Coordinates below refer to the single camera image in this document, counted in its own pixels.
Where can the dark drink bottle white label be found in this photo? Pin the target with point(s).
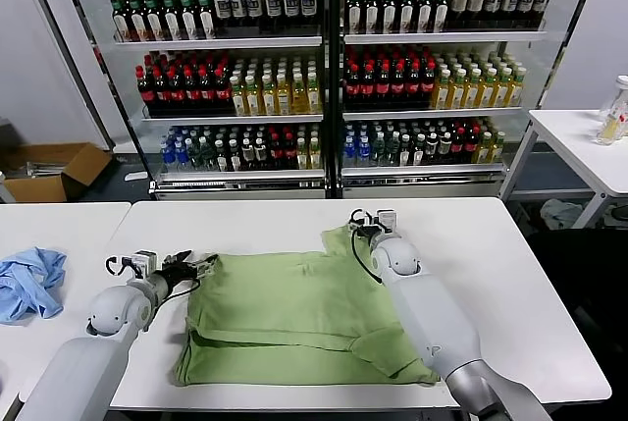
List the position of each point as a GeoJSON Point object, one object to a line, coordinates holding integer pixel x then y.
{"type": "Point", "coordinates": [235, 160]}
{"type": "Point", "coordinates": [404, 153]}
{"type": "Point", "coordinates": [221, 160]}
{"type": "Point", "coordinates": [418, 153]}

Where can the brown cardboard box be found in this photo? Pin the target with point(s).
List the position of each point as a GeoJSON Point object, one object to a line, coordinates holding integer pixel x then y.
{"type": "Point", "coordinates": [83, 166]}

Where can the glass cooler door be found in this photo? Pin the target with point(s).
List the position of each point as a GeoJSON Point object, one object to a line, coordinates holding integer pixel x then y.
{"type": "Point", "coordinates": [561, 23]}
{"type": "Point", "coordinates": [72, 28]}

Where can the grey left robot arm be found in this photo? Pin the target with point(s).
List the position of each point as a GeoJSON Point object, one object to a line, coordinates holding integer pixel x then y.
{"type": "Point", "coordinates": [83, 367]}

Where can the light blue crumpled shirt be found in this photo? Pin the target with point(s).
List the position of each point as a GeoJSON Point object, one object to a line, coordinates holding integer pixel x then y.
{"type": "Point", "coordinates": [29, 288]}

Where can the blue water bottle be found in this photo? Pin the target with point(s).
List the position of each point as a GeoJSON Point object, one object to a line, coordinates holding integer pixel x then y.
{"type": "Point", "coordinates": [181, 158]}
{"type": "Point", "coordinates": [363, 155]}
{"type": "Point", "coordinates": [166, 158]}
{"type": "Point", "coordinates": [349, 155]}

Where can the beverage cooler cabinet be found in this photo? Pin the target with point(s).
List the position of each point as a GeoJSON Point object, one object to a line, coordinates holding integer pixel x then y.
{"type": "Point", "coordinates": [221, 43]}
{"type": "Point", "coordinates": [441, 37]}

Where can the dark drink bottle navy label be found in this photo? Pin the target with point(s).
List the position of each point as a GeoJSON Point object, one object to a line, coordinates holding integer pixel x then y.
{"type": "Point", "coordinates": [238, 9]}
{"type": "Point", "coordinates": [525, 1]}
{"type": "Point", "coordinates": [291, 7]}
{"type": "Point", "coordinates": [308, 6]}
{"type": "Point", "coordinates": [508, 1]}
{"type": "Point", "coordinates": [222, 9]}
{"type": "Point", "coordinates": [491, 1]}
{"type": "Point", "coordinates": [541, 1]}
{"type": "Point", "coordinates": [253, 8]}
{"type": "Point", "coordinates": [274, 8]}

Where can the green polo shirt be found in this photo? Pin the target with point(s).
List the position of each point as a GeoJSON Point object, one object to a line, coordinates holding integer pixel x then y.
{"type": "Point", "coordinates": [284, 303]}

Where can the cola bottle red cap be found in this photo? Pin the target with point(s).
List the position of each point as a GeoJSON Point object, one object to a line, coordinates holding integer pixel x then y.
{"type": "Point", "coordinates": [413, 89]}
{"type": "Point", "coordinates": [352, 89]}
{"type": "Point", "coordinates": [192, 92]}
{"type": "Point", "coordinates": [289, 153]}
{"type": "Point", "coordinates": [398, 89]}
{"type": "Point", "coordinates": [472, 148]}
{"type": "Point", "coordinates": [367, 89]}
{"type": "Point", "coordinates": [428, 89]}
{"type": "Point", "coordinates": [145, 92]}
{"type": "Point", "coordinates": [176, 92]}
{"type": "Point", "coordinates": [223, 92]}
{"type": "Point", "coordinates": [276, 153]}
{"type": "Point", "coordinates": [207, 92]}
{"type": "Point", "coordinates": [458, 148]}
{"type": "Point", "coordinates": [161, 92]}
{"type": "Point", "coordinates": [382, 89]}

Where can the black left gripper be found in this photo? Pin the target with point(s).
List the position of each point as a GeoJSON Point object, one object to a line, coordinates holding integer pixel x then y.
{"type": "Point", "coordinates": [179, 274]}

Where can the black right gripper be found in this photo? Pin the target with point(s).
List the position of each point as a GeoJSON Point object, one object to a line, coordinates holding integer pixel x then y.
{"type": "Point", "coordinates": [368, 233]}

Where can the white paper scrap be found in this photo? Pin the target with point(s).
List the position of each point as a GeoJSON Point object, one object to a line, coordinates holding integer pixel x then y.
{"type": "Point", "coordinates": [136, 177]}

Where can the white side table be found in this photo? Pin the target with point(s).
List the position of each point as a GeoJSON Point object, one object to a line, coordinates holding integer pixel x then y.
{"type": "Point", "coordinates": [569, 146]}

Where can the grey cloth heap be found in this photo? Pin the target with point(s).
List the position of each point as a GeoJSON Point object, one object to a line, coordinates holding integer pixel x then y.
{"type": "Point", "coordinates": [559, 212]}

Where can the dark drink bottle beige label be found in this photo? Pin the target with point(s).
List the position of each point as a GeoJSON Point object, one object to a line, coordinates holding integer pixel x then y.
{"type": "Point", "coordinates": [248, 156]}
{"type": "Point", "coordinates": [261, 156]}
{"type": "Point", "coordinates": [432, 151]}
{"type": "Point", "coordinates": [444, 150]}

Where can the dark tea bottle green band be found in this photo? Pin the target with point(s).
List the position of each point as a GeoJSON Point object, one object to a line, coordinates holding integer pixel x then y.
{"type": "Point", "coordinates": [354, 14]}
{"type": "Point", "coordinates": [120, 23]}
{"type": "Point", "coordinates": [423, 14]}
{"type": "Point", "coordinates": [206, 23]}
{"type": "Point", "coordinates": [440, 14]}
{"type": "Point", "coordinates": [406, 14]}
{"type": "Point", "coordinates": [137, 23]}
{"type": "Point", "coordinates": [371, 14]}
{"type": "Point", "coordinates": [189, 23]}
{"type": "Point", "coordinates": [154, 23]}
{"type": "Point", "coordinates": [172, 23]}
{"type": "Point", "coordinates": [388, 14]}

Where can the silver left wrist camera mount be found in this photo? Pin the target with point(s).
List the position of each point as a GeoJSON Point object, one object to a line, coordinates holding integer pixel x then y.
{"type": "Point", "coordinates": [144, 262]}

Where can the brown milk tea bottle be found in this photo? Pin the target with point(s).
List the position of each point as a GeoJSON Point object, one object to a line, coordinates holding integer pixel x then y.
{"type": "Point", "coordinates": [458, 4]}
{"type": "Point", "coordinates": [475, 3]}

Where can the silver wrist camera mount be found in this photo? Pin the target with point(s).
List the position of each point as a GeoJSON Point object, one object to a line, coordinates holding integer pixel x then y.
{"type": "Point", "coordinates": [144, 262]}
{"type": "Point", "coordinates": [387, 219]}

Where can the yellow tea bottle white cap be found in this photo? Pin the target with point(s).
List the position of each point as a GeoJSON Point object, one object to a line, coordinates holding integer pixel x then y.
{"type": "Point", "coordinates": [313, 97]}
{"type": "Point", "coordinates": [298, 97]}
{"type": "Point", "coordinates": [283, 99]}
{"type": "Point", "coordinates": [252, 99]}
{"type": "Point", "coordinates": [456, 94]}
{"type": "Point", "coordinates": [238, 99]}
{"type": "Point", "coordinates": [441, 94]}
{"type": "Point", "coordinates": [497, 150]}
{"type": "Point", "coordinates": [486, 93]}
{"type": "Point", "coordinates": [268, 99]}
{"type": "Point", "coordinates": [314, 158]}
{"type": "Point", "coordinates": [485, 151]}
{"type": "Point", "coordinates": [301, 158]}
{"type": "Point", "coordinates": [515, 92]}
{"type": "Point", "coordinates": [501, 93]}
{"type": "Point", "coordinates": [471, 94]}

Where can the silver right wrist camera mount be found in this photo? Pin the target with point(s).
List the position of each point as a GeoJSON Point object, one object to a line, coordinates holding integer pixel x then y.
{"type": "Point", "coordinates": [387, 219]}

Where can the grey metal bars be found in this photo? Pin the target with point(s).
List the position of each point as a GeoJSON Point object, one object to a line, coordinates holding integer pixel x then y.
{"type": "Point", "coordinates": [41, 169]}

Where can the clear glass bottle white cap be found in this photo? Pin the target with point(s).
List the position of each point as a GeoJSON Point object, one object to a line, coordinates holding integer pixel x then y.
{"type": "Point", "coordinates": [611, 121]}

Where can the clear green water bottle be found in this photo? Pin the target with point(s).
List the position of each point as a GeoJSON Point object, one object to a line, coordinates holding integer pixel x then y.
{"type": "Point", "coordinates": [206, 158]}
{"type": "Point", "coordinates": [194, 158]}

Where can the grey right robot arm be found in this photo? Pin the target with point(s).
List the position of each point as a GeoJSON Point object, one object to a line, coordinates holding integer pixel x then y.
{"type": "Point", "coordinates": [432, 323]}

